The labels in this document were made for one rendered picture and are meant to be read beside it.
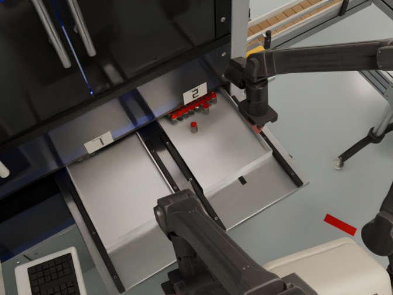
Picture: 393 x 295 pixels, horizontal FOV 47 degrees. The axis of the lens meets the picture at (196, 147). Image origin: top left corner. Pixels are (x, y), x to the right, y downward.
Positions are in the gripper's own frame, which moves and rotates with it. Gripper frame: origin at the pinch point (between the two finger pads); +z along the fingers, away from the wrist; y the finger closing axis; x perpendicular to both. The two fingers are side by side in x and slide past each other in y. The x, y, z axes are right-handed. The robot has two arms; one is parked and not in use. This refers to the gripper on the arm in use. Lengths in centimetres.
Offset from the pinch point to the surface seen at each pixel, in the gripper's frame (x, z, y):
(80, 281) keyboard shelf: 65, 29, 3
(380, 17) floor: -160, 92, 92
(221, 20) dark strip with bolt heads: -3.8, -23.9, 21.4
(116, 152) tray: 36, 16, 31
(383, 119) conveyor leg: -88, 75, 21
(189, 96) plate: 8.2, 1.9, 25.8
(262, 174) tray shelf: 0.0, 20.8, -1.5
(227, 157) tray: 6.1, 18.8, 9.5
